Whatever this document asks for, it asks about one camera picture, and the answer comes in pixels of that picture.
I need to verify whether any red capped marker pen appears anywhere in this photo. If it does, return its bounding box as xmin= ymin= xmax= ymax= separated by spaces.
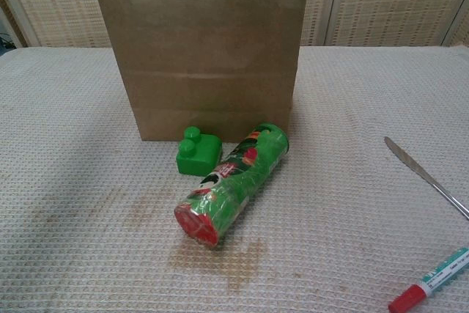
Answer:
xmin=388 ymin=246 xmax=469 ymax=313

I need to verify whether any brown paper bag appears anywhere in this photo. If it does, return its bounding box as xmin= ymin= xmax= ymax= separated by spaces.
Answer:
xmin=92 ymin=0 xmax=308 ymax=144

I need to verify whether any green toy block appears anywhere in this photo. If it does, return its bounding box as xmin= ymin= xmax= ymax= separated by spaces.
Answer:
xmin=175 ymin=126 xmax=223 ymax=176

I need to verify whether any green chips can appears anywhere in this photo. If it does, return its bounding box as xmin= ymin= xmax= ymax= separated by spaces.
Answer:
xmin=173 ymin=122 xmax=291 ymax=248

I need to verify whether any white woven tablecloth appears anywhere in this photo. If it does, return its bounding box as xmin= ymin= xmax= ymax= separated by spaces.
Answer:
xmin=0 ymin=45 xmax=469 ymax=313

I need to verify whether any metal table knife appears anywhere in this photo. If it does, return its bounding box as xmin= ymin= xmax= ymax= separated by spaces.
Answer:
xmin=383 ymin=136 xmax=469 ymax=221

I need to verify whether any woven folding screen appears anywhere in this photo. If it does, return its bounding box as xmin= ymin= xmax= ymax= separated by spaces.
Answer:
xmin=0 ymin=0 xmax=469 ymax=48

